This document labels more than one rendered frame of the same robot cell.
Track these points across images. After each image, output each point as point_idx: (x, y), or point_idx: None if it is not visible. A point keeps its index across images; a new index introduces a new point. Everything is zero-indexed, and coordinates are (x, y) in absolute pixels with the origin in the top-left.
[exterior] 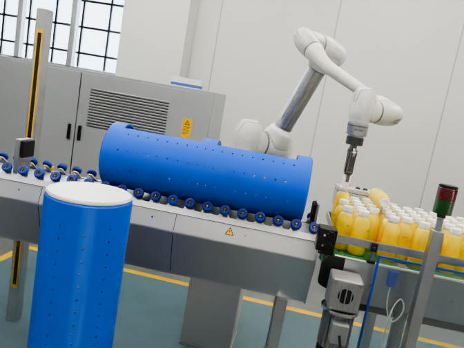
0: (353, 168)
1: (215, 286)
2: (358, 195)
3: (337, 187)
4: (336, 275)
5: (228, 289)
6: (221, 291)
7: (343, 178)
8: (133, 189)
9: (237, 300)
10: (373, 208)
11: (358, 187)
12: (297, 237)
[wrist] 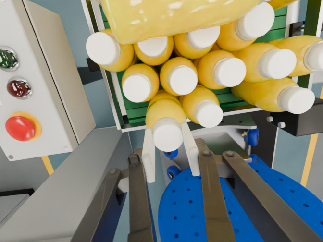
0: (251, 169)
1: (120, 165)
2: (53, 78)
3: (74, 148)
4: (315, 78)
5: (118, 155)
6: (119, 159)
7: (154, 161)
8: None
9: (118, 144)
10: (263, 27)
11: (20, 87)
12: (250, 147)
